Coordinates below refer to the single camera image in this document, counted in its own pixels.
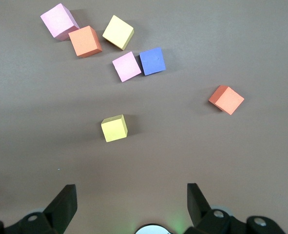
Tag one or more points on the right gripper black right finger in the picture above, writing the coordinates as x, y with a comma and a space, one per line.
197, 207

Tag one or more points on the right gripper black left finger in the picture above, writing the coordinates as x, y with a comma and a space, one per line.
61, 207

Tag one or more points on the yellow foam cube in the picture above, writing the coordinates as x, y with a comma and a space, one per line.
118, 32
114, 128

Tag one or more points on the orange foam cube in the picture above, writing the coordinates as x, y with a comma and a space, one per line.
227, 100
85, 41

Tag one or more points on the violet foam cube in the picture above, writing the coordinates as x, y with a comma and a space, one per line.
152, 61

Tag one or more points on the pink foam cube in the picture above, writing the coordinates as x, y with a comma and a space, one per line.
58, 22
126, 66

